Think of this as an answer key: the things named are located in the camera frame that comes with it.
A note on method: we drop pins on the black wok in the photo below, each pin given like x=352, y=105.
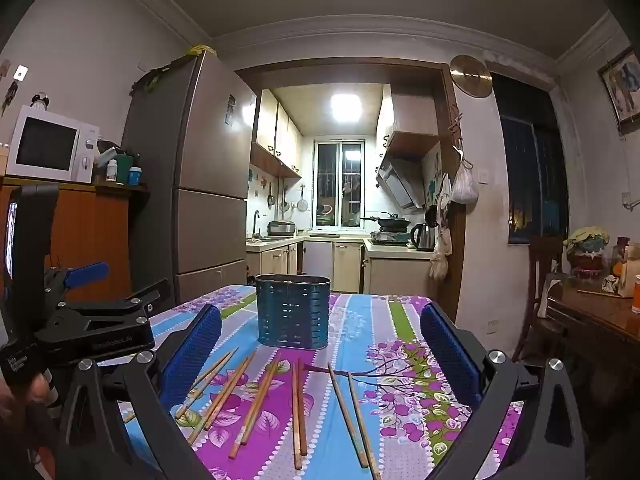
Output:
x=392, y=222

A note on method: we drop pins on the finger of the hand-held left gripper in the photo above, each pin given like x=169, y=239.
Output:
x=90, y=272
x=135, y=302

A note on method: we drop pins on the dark curtained window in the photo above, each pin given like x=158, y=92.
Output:
x=530, y=170

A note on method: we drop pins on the steel range hood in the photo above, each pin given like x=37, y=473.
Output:
x=400, y=182

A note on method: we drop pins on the white microwave oven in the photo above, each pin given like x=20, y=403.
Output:
x=45, y=145

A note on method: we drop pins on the gas stove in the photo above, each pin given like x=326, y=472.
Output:
x=387, y=236

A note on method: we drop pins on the orange wooden cabinet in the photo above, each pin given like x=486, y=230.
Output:
x=95, y=230

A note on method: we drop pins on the small alarm clock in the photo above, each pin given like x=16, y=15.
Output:
x=40, y=102

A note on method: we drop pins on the framed wall picture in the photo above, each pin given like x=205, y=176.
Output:
x=622, y=90

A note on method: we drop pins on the white pill bottle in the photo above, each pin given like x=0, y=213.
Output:
x=111, y=171

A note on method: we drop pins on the glass jar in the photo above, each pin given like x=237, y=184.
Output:
x=620, y=255

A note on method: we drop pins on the blue metal utensil holder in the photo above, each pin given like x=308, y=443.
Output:
x=292, y=315

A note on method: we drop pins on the hanging round strainer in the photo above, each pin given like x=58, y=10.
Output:
x=303, y=205

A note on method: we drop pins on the dark wooden side table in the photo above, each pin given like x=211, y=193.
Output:
x=590, y=315

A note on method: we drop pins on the wooden cabinet above hood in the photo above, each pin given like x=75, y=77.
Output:
x=410, y=115

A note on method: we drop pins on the yellow plastic bag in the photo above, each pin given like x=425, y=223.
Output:
x=202, y=50

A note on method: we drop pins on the steel electric kettle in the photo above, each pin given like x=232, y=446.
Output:
x=424, y=237

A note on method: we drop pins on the white hanging plastic bag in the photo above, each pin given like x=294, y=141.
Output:
x=464, y=187

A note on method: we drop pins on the round brass wall clock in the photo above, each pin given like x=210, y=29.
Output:
x=470, y=75

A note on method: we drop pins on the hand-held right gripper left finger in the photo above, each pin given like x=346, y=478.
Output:
x=192, y=355

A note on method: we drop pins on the blue lidded jar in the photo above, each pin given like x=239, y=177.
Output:
x=134, y=176

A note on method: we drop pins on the floral striped tablecloth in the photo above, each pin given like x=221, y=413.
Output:
x=360, y=320

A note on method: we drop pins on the dark wooden chair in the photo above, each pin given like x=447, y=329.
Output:
x=542, y=255

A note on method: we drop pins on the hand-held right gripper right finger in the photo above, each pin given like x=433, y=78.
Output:
x=450, y=355

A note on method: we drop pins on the hanging cloth bundle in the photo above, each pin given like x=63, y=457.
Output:
x=440, y=255

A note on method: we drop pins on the cream wall cabinets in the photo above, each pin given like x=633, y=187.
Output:
x=275, y=130

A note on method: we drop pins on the barred kitchen window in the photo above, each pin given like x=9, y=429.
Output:
x=330, y=175

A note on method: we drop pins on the grey rice cooker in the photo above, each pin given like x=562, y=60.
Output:
x=281, y=228

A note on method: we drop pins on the cream kitchen base cabinets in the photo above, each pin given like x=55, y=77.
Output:
x=345, y=260

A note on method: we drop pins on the bunch of wooden chopsticks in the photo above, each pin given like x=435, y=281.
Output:
x=296, y=410

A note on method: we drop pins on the orange cup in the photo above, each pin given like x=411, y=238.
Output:
x=636, y=295

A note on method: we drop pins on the cloth covered red basket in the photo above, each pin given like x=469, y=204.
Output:
x=587, y=250

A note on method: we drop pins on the green plastic container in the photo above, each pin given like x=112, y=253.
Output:
x=124, y=167

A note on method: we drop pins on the dark green bag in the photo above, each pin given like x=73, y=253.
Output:
x=152, y=79

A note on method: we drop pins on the grey refrigerator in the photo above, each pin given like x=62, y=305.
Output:
x=210, y=160

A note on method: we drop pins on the person's left hand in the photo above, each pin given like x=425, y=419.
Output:
x=37, y=391

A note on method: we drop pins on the square ceiling light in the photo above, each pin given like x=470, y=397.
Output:
x=345, y=107

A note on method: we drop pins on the white wall switch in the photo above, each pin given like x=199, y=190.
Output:
x=484, y=175

